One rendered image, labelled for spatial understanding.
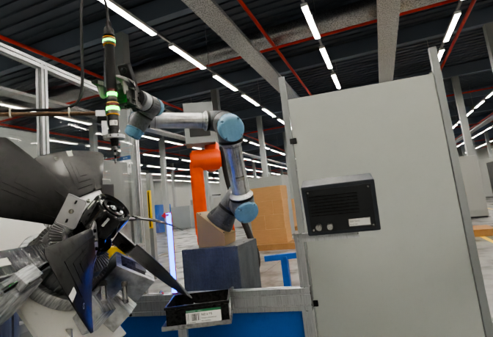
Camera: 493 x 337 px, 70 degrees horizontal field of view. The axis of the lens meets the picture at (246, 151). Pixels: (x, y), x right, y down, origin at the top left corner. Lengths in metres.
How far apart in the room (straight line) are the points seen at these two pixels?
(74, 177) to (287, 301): 0.88
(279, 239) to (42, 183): 8.31
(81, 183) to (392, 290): 2.29
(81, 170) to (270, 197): 8.04
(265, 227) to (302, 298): 7.88
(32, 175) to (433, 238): 2.52
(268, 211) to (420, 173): 6.66
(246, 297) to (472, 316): 1.93
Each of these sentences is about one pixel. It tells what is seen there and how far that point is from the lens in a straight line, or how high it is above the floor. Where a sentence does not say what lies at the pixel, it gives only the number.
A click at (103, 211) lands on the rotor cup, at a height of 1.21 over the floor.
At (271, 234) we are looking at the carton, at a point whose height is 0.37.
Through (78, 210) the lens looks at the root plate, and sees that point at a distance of 1.14.
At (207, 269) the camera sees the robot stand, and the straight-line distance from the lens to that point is 1.80.
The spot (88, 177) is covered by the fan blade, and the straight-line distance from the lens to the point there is 1.29.
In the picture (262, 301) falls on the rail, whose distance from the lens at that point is 1.45.
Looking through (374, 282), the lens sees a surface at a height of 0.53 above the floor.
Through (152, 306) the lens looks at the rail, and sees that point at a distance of 1.63.
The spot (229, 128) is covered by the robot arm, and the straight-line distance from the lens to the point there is 1.54.
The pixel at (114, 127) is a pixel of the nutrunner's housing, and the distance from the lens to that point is 1.26.
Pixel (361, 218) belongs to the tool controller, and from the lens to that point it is 1.34.
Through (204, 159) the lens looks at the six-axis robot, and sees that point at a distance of 5.24.
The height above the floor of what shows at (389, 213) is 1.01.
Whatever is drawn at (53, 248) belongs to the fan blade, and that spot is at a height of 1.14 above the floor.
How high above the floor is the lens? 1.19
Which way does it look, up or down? 9 degrees up
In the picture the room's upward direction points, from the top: 6 degrees counter-clockwise
